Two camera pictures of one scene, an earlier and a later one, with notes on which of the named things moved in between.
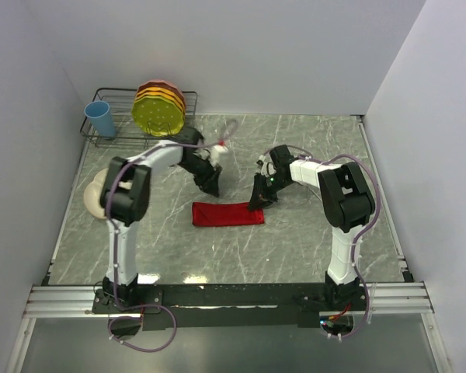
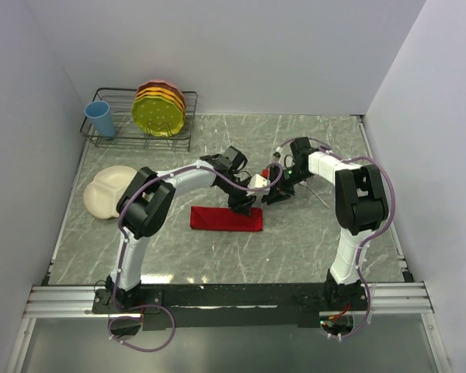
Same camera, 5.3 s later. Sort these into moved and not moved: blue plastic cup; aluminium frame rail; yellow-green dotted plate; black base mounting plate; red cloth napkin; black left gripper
Moved: red cloth napkin; black left gripper
Not moved: blue plastic cup; yellow-green dotted plate; black base mounting plate; aluminium frame rail
